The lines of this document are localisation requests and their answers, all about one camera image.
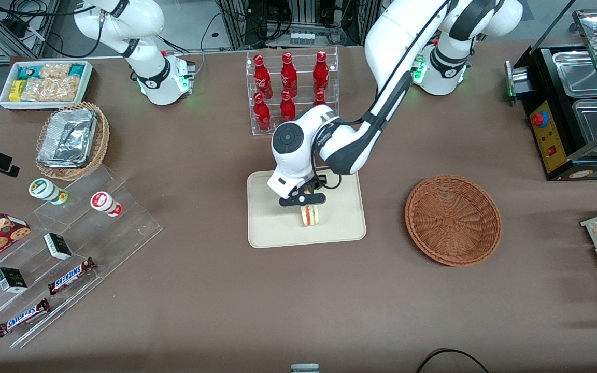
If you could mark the red cola bottle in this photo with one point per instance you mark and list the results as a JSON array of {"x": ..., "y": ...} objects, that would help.
[
  {"x": 288, "y": 77},
  {"x": 287, "y": 110},
  {"x": 320, "y": 98},
  {"x": 321, "y": 75},
  {"x": 262, "y": 115},
  {"x": 262, "y": 77}
]

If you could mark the cream plastic tray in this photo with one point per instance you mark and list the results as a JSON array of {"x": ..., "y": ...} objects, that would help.
[{"x": 342, "y": 217}]

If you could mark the clear rice cracker bag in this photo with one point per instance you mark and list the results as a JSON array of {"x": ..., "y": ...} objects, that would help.
[
  {"x": 52, "y": 89},
  {"x": 55, "y": 70}
]

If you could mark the grey box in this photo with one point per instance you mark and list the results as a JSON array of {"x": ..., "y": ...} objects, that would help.
[{"x": 304, "y": 368}]

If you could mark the small black box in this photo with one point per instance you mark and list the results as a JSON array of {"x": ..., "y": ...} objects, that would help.
[
  {"x": 11, "y": 280},
  {"x": 58, "y": 246}
]

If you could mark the triangular sandwich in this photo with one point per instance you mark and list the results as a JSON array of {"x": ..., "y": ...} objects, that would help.
[{"x": 310, "y": 217}]

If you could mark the teal snack packet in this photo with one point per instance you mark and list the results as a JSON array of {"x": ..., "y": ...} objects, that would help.
[
  {"x": 30, "y": 72},
  {"x": 76, "y": 70}
]

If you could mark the red rocker switch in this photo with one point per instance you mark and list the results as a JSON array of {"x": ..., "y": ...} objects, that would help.
[{"x": 552, "y": 151}]

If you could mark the clear acrylic bottle rack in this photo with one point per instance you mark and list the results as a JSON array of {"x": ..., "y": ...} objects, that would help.
[{"x": 257, "y": 130}]

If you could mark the red emergency stop button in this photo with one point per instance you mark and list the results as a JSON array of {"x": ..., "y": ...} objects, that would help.
[{"x": 539, "y": 119}]

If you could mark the green lidded cup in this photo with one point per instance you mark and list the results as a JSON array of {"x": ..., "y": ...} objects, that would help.
[{"x": 44, "y": 189}]

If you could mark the yellow snack packet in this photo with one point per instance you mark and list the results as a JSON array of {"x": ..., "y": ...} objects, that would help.
[{"x": 16, "y": 91}]

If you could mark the Snickers bar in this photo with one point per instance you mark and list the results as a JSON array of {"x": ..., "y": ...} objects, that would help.
[
  {"x": 70, "y": 276},
  {"x": 23, "y": 317}
]

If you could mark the red lidded cup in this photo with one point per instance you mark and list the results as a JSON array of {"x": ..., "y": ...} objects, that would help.
[{"x": 104, "y": 202}]

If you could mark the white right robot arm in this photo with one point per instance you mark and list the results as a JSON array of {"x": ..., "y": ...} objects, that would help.
[{"x": 148, "y": 72}]

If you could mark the light oval wicker basket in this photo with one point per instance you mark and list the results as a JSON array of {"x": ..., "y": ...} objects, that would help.
[{"x": 102, "y": 140}]

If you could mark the stacked aluminium foil trays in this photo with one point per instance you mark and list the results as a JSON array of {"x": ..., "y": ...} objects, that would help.
[{"x": 68, "y": 137}]

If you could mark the clear acrylic stepped display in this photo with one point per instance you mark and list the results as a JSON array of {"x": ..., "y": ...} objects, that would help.
[{"x": 122, "y": 228}]

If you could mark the white plastic snack bin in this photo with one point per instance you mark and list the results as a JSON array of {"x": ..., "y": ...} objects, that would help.
[{"x": 87, "y": 83}]

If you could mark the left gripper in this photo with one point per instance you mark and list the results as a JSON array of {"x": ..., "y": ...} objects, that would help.
[{"x": 318, "y": 182}]

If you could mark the brown round wicker basket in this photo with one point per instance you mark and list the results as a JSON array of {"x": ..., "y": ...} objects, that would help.
[{"x": 451, "y": 220}]

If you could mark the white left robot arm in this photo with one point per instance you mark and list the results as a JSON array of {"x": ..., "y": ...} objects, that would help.
[{"x": 397, "y": 31}]

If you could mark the black food warmer machine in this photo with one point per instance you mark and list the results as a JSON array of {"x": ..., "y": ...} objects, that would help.
[{"x": 547, "y": 140}]

